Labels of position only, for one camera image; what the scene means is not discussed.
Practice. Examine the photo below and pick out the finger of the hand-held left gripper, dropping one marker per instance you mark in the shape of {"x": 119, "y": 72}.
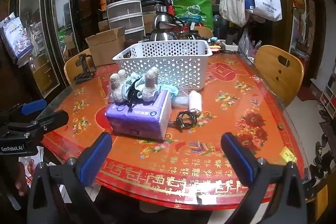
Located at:
{"x": 51, "y": 120}
{"x": 34, "y": 106}

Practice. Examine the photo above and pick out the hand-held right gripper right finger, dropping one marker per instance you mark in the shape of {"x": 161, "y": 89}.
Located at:
{"x": 237, "y": 158}

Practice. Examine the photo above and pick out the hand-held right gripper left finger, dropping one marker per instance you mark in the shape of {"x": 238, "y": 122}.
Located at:
{"x": 95, "y": 158}

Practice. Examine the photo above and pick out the purple tissue pack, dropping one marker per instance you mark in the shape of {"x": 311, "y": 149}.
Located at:
{"x": 141, "y": 116}

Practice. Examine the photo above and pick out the white roll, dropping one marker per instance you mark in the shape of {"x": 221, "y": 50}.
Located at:
{"x": 195, "y": 100}

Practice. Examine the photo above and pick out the black cloth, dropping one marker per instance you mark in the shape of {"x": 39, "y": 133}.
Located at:
{"x": 133, "y": 96}

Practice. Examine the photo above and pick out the beige plush toy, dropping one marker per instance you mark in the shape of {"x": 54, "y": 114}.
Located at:
{"x": 150, "y": 83}
{"x": 118, "y": 85}

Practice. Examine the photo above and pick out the light blue plastic packet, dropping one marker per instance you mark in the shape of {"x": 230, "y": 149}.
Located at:
{"x": 179, "y": 101}

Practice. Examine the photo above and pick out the teal cloth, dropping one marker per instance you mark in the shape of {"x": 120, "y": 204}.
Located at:
{"x": 134, "y": 81}

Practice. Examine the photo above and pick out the white perforated plastic basket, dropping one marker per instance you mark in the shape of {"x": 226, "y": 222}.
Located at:
{"x": 168, "y": 66}

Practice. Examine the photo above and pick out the person's left hand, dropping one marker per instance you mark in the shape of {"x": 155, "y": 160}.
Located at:
{"x": 21, "y": 179}

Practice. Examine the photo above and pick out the orange floral tablecloth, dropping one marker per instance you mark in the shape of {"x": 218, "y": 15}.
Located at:
{"x": 225, "y": 113}

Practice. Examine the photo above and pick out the wooden chair with phone holder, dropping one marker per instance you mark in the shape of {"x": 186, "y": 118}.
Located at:
{"x": 71, "y": 66}

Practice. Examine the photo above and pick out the black phone holder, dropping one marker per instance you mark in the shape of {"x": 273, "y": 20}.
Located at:
{"x": 84, "y": 67}

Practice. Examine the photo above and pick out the printed box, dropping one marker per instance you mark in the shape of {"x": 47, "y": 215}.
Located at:
{"x": 16, "y": 39}

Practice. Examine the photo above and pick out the dark glass door cabinet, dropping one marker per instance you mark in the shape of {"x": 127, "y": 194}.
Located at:
{"x": 44, "y": 29}

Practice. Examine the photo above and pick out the open cardboard box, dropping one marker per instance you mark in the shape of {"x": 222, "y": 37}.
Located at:
{"x": 105, "y": 47}

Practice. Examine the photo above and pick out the wooden chair back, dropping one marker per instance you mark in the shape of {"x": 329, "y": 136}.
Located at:
{"x": 278, "y": 74}

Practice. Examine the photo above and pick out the shelf of boxes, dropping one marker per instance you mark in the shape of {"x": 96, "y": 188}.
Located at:
{"x": 328, "y": 100}

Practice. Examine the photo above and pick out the white power strip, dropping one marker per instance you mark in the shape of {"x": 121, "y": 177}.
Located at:
{"x": 231, "y": 47}

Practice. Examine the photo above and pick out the clear plastic bag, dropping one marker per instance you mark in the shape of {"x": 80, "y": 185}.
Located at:
{"x": 248, "y": 44}

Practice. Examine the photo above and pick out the stainless steel pot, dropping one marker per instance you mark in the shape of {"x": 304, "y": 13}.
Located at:
{"x": 160, "y": 36}

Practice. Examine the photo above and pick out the stainless steel kettle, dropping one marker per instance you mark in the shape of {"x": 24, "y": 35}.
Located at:
{"x": 164, "y": 22}

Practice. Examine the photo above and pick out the green shopping bag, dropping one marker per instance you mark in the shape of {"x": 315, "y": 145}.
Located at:
{"x": 194, "y": 11}

